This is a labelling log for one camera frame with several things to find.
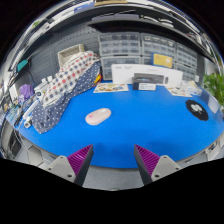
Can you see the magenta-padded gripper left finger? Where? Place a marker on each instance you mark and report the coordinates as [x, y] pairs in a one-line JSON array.
[[60, 166]]

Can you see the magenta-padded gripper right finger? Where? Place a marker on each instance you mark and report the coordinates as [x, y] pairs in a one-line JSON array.
[[166, 165]]

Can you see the pink computer mouse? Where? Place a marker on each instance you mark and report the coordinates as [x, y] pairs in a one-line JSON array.
[[97, 116]]

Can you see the black scalloped mouse pad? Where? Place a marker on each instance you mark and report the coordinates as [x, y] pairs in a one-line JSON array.
[[191, 104]]

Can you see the navy polka dot cloth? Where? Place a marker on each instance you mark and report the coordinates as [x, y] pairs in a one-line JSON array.
[[50, 115]]

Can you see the cartoon print sticker sheet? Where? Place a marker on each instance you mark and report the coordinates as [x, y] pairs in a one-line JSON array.
[[178, 91]]

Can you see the white blue glove box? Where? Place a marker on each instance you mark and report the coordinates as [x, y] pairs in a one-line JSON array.
[[192, 89]]

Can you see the purple plastic bag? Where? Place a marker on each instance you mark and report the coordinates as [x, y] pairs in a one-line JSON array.
[[25, 92]]

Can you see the red blue checked cloth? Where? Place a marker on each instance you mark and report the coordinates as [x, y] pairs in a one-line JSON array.
[[71, 75]]

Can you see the food print sticker sheet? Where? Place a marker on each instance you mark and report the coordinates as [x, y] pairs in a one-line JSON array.
[[110, 88]]

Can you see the green potted plant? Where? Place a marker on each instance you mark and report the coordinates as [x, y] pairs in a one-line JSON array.
[[215, 85]]

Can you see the yellow and red tool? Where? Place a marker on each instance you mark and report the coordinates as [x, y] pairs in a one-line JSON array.
[[97, 79]]

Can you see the white keyboard carton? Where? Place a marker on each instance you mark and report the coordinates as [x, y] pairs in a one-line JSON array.
[[123, 75]]

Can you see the yellow and blue box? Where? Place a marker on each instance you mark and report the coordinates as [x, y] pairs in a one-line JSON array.
[[162, 60]]

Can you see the grey pegboard panel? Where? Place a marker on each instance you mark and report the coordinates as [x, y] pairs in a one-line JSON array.
[[46, 55]]

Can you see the white woven basket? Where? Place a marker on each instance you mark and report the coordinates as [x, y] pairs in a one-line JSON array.
[[68, 53]]

